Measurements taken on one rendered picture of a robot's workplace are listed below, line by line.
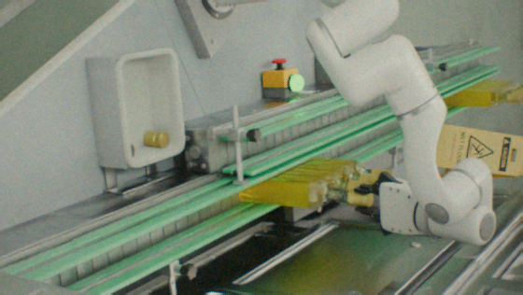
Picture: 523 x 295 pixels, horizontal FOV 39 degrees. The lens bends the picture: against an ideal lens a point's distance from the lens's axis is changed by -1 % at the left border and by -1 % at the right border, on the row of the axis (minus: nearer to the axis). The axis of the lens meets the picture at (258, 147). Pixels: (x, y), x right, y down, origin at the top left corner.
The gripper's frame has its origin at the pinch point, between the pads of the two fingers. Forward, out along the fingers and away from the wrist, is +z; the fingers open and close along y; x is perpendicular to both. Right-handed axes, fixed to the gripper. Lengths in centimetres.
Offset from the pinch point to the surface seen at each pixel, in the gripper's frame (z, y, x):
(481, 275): -20.5, -15.1, -10.3
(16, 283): -42, 24, 89
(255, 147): 31.1, 7.5, 2.4
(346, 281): -4.9, -12.6, 12.3
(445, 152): 182, -77, -281
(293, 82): 40.9, 18.6, -20.3
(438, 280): -18.2, -12.8, 0.8
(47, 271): 6, 5, 67
